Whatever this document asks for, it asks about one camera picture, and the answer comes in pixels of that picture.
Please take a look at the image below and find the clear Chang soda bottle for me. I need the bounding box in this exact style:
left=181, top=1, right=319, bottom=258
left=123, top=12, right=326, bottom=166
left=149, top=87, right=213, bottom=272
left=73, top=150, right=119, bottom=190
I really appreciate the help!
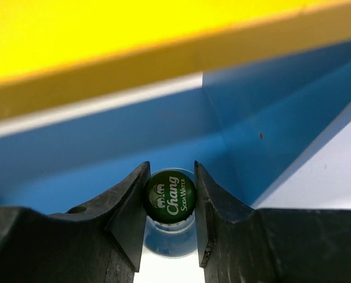
left=142, top=168, right=197, bottom=259

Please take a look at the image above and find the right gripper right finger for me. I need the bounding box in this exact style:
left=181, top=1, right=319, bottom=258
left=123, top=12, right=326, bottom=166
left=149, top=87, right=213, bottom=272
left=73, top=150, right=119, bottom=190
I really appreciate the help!
left=194, top=162, right=351, bottom=282

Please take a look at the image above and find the blue and yellow shelf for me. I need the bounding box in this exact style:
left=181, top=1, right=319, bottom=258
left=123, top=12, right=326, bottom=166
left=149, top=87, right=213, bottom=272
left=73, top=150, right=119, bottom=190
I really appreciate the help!
left=0, top=1, right=351, bottom=213

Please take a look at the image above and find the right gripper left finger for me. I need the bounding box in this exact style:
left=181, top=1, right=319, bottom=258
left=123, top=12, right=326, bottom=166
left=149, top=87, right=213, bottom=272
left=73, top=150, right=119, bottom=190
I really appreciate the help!
left=0, top=162, right=150, bottom=282

